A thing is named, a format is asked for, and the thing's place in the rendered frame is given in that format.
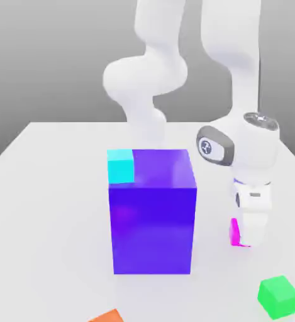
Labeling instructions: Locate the small cyan cube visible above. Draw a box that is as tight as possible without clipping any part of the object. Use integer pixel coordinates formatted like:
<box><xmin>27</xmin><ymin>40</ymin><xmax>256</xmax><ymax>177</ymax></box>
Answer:
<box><xmin>106</xmin><ymin>148</ymin><xmax>136</xmax><ymax>185</ymax></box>

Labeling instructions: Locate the large purple box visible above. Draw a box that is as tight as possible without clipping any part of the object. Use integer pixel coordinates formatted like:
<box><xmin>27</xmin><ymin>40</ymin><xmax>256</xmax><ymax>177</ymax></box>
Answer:
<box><xmin>106</xmin><ymin>148</ymin><xmax>198</xmax><ymax>275</ymax></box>

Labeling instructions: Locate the small magenta cube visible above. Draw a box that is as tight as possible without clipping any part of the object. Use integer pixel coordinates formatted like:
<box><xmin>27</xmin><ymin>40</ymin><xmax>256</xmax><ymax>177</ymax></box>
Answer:
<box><xmin>229</xmin><ymin>218</ymin><xmax>252</xmax><ymax>248</ymax></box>

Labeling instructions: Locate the small green cube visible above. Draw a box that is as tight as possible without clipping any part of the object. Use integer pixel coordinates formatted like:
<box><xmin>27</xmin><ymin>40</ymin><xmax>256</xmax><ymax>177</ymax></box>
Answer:
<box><xmin>257</xmin><ymin>275</ymin><xmax>295</xmax><ymax>321</ymax></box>

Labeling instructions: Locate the small orange cube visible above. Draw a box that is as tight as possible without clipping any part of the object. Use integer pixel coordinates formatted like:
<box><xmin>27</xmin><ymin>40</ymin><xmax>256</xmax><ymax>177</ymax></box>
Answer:
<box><xmin>87</xmin><ymin>308</ymin><xmax>125</xmax><ymax>322</ymax></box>

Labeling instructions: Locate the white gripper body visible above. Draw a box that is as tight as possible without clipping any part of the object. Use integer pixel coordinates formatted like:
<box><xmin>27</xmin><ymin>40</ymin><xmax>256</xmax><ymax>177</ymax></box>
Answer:
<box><xmin>238</xmin><ymin>208</ymin><xmax>269</xmax><ymax>248</ymax></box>

